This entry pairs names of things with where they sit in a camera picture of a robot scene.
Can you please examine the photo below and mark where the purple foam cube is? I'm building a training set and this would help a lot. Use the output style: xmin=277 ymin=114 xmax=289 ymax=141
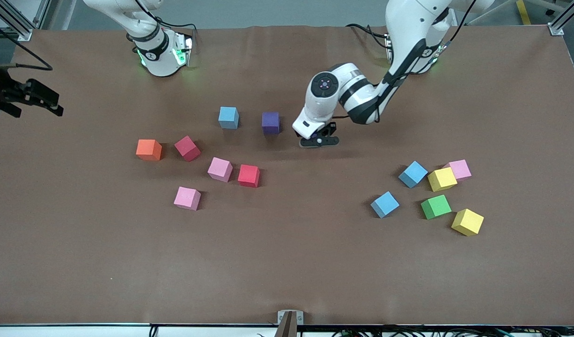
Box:
xmin=262 ymin=112 xmax=281 ymax=135

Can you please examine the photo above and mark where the red foam cube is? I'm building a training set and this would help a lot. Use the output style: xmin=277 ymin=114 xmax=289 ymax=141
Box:
xmin=237 ymin=164 xmax=261 ymax=189

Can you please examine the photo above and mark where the light blue foam cube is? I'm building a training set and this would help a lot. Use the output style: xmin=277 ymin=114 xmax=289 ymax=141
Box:
xmin=398 ymin=161 xmax=429 ymax=189
xmin=370 ymin=191 xmax=401 ymax=219
xmin=218 ymin=106 xmax=240 ymax=130

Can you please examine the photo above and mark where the pink foam cube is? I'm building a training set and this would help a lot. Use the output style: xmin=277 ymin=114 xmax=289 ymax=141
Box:
xmin=444 ymin=159 xmax=472 ymax=182
xmin=173 ymin=186 xmax=202 ymax=211
xmin=207 ymin=157 xmax=234 ymax=183

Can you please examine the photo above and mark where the orange foam cube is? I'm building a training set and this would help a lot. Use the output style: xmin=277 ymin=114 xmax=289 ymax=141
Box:
xmin=136 ymin=139 xmax=163 ymax=162

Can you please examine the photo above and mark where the crimson foam cube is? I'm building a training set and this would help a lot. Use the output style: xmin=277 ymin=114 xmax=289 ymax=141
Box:
xmin=174 ymin=135 xmax=202 ymax=162

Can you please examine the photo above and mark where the brown table cover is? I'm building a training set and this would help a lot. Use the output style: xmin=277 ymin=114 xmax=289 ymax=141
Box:
xmin=0 ymin=24 xmax=574 ymax=327

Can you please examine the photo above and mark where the yellow foam cube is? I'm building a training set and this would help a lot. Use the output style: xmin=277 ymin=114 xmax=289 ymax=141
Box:
xmin=427 ymin=167 xmax=458 ymax=192
xmin=451 ymin=208 xmax=485 ymax=237

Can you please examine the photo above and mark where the green foam cube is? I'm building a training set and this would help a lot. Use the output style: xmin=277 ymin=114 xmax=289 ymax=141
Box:
xmin=420 ymin=194 xmax=453 ymax=220

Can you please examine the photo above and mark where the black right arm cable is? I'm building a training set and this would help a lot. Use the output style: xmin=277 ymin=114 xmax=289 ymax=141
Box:
xmin=0 ymin=18 xmax=52 ymax=72

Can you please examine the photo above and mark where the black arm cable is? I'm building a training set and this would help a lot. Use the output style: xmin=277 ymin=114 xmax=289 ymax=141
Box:
xmin=383 ymin=0 xmax=478 ymax=89
xmin=0 ymin=18 xmax=52 ymax=72

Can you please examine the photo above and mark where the aluminium frame profile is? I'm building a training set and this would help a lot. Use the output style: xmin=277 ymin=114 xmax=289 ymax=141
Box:
xmin=547 ymin=0 xmax=574 ymax=37
xmin=0 ymin=0 xmax=51 ymax=43

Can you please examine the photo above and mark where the black base cable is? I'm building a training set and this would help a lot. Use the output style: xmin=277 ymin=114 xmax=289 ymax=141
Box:
xmin=135 ymin=0 xmax=197 ymax=33
xmin=346 ymin=22 xmax=391 ymax=51

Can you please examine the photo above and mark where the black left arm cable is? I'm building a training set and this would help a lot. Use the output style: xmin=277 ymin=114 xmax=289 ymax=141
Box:
xmin=383 ymin=0 xmax=478 ymax=89

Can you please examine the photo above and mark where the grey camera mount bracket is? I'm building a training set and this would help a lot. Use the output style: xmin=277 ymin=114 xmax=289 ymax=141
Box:
xmin=275 ymin=310 xmax=304 ymax=337

